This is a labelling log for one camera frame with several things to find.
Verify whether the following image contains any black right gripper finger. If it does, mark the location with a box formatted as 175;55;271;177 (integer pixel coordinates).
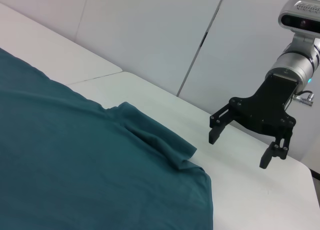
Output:
208;101;234;145
259;128;293;169

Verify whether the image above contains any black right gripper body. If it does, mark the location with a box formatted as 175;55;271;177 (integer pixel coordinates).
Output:
228;73;301;139

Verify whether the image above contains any right gripper cable with connector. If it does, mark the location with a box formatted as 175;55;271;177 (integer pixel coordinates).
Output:
291;89;316;106

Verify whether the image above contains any blue teal t-shirt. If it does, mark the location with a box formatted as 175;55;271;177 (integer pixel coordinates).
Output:
0;47;213;230

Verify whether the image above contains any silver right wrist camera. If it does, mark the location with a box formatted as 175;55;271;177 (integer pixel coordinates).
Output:
276;0;320;48

